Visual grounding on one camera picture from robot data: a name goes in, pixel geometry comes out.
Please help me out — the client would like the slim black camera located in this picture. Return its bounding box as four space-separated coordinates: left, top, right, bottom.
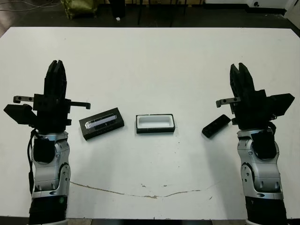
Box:
202 114 232 139

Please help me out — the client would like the white cabinet with black knob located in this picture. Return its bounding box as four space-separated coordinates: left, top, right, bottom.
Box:
248 0 290 9

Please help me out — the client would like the white side panel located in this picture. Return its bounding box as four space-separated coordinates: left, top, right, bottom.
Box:
284 0 300 21

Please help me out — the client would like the black box base white insert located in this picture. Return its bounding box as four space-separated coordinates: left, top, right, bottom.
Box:
135 113 176 135

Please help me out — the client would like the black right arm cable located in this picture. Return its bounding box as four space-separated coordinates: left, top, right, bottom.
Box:
267 114 278 135

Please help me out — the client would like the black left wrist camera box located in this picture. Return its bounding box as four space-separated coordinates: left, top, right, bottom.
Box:
3 104 38 126

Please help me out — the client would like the olive green bag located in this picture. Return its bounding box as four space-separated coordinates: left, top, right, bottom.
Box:
60 0 98 21

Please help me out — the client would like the black box lid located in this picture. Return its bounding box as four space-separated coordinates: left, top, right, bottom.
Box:
79 107 125 142

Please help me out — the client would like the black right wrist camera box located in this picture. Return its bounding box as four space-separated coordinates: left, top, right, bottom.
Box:
266 93 295 117

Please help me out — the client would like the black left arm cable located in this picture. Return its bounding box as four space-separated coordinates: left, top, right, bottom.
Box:
27 127 36 195

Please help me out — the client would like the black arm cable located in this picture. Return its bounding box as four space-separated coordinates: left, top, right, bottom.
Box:
267 114 278 135
27 127 36 195

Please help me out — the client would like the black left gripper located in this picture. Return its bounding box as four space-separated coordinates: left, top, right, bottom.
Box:
13 60 91 131

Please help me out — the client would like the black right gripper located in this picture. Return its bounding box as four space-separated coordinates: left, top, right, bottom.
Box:
215 62 270 130

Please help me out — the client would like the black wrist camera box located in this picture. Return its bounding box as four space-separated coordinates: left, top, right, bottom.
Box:
266 93 295 117
3 104 38 126

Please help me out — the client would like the black upright stand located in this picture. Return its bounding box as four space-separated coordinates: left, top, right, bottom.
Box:
110 0 126 19

